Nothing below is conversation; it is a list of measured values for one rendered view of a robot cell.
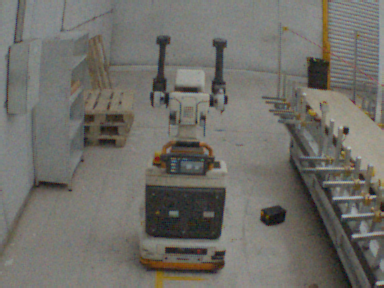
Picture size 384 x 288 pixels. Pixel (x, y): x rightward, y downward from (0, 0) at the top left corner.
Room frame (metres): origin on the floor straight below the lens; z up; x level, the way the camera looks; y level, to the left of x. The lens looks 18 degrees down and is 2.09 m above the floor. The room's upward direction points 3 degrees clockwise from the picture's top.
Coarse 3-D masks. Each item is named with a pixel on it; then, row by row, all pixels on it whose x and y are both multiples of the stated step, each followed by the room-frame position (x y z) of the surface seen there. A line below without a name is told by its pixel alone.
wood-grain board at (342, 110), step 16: (320, 96) 5.60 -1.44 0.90; (336, 96) 5.73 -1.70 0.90; (320, 112) 4.83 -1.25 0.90; (336, 112) 4.91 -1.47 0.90; (352, 112) 5.00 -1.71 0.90; (336, 128) 4.29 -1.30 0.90; (352, 128) 4.35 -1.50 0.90; (368, 128) 4.41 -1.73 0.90; (352, 144) 3.84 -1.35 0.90; (368, 144) 3.87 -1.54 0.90; (352, 160) 3.49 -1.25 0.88; (368, 160) 3.45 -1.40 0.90
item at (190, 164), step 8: (168, 152) 3.26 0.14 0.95; (176, 152) 3.27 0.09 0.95; (160, 160) 3.32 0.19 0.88; (168, 160) 3.26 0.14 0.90; (176, 160) 3.26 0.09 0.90; (184, 160) 3.26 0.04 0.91; (192, 160) 3.26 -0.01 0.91; (200, 160) 3.26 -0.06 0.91; (208, 160) 3.32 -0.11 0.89; (168, 168) 3.29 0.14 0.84; (176, 168) 3.29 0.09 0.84; (184, 168) 3.29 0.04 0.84; (192, 168) 3.29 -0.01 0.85; (200, 168) 3.29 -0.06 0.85
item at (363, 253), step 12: (276, 108) 5.81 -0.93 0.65; (300, 144) 4.47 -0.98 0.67; (312, 156) 4.07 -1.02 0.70; (312, 168) 3.93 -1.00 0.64; (324, 180) 3.52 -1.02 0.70; (324, 192) 3.44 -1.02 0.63; (336, 192) 3.28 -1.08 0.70; (336, 204) 3.07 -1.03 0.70; (348, 228) 2.70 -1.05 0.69; (348, 240) 2.63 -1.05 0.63; (360, 252) 2.36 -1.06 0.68; (372, 252) 2.31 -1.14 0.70; (360, 264) 2.29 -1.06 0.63; (372, 264) 2.15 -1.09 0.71; (372, 276) 2.05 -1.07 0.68
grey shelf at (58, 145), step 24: (48, 48) 4.60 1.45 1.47; (72, 48) 4.61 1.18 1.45; (48, 72) 4.60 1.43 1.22; (72, 72) 5.49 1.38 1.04; (48, 96) 4.60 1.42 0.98; (72, 96) 4.92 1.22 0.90; (48, 120) 4.60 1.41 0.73; (72, 120) 5.36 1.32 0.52; (48, 144) 4.60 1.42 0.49; (72, 144) 5.49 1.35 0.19; (48, 168) 4.60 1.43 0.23; (72, 168) 4.90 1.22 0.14
